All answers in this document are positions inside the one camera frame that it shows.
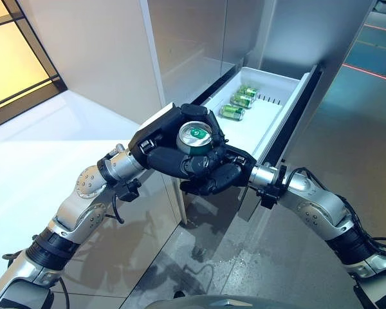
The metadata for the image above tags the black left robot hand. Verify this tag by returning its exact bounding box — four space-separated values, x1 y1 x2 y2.
128 102 228 177

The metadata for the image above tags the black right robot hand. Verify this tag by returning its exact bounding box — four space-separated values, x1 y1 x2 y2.
178 143 258 196

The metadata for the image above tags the green drink can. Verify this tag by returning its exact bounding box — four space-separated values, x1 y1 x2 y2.
219 104 246 121
230 93 256 108
238 85 260 98
177 121 214 158

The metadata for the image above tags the white fridge drawer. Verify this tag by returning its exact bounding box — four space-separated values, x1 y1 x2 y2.
192 66 326 223

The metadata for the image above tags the tall white cabinet panel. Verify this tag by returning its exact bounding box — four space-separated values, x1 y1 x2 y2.
15 0 194 227

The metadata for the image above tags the white cabinet with drawers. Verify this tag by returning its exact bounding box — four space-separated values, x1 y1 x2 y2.
147 0 326 227

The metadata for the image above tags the white base cabinet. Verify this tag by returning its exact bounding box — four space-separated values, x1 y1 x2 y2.
0 89 185 309

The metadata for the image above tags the silver robot torso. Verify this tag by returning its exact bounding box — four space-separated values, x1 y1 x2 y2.
141 294 268 309

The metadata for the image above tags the dark framed window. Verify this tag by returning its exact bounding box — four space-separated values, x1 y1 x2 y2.
0 0 69 133

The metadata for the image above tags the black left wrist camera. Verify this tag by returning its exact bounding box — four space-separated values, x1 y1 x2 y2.
114 178 142 203

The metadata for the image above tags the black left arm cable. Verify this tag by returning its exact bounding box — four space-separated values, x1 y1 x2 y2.
1 192 126 309

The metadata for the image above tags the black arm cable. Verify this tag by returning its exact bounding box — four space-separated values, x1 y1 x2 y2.
1 192 126 309
289 167 386 284

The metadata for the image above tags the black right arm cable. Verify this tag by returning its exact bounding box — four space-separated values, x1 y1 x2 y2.
289 167 386 284

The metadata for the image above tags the grey metallic wall panel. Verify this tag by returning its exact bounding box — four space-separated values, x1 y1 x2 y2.
260 0 381 73

